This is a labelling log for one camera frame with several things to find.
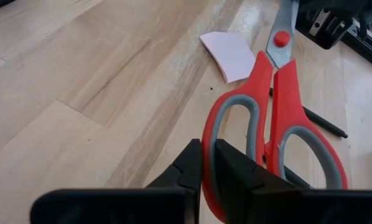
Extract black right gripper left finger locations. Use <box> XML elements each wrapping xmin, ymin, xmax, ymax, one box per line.
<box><xmin>29</xmin><ymin>138</ymin><xmax>203</xmax><ymax>224</ymax></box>

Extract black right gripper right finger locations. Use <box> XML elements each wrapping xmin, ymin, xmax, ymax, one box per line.
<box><xmin>215</xmin><ymin>138</ymin><xmax>372</xmax><ymax>224</ymax></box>

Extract red grey scissors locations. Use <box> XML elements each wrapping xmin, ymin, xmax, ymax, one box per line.
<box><xmin>200</xmin><ymin>0</ymin><xmax>349</xmax><ymax>223</ymax></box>

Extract black pen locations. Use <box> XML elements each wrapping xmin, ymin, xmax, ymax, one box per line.
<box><xmin>268</xmin><ymin>88</ymin><xmax>349</xmax><ymax>139</ymax></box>
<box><xmin>282</xmin><ymin>164</ymin><xmax>314</xmax><ymax>190</ymax></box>

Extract pink sticky note pad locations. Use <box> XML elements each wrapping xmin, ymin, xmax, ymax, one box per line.
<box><xmin>199</xmin><ymin>30</ymin><xmax>256</xmax><ymax>84</ymax></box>

